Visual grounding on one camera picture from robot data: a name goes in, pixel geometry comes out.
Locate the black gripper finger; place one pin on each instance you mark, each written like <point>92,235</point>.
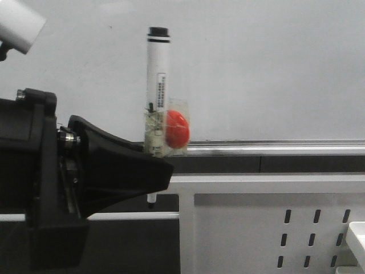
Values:
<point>112,169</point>

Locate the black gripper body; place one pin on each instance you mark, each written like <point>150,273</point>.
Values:
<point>36,180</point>

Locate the red round magnet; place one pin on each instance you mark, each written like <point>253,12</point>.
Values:
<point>177,127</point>

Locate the white black whiteboard marker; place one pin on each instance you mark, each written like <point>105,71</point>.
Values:
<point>158,48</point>

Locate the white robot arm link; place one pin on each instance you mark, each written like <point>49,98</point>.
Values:
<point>20,27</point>

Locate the white whiteboard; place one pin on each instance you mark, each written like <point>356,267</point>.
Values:
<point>249,70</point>

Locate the white perforated metal rack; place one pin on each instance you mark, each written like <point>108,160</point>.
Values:
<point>232,224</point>

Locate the white plastic marker tray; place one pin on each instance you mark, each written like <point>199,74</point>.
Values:
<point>355,241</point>

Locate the aluminium whiteboard tray rail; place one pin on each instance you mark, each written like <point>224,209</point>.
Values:
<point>221,148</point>

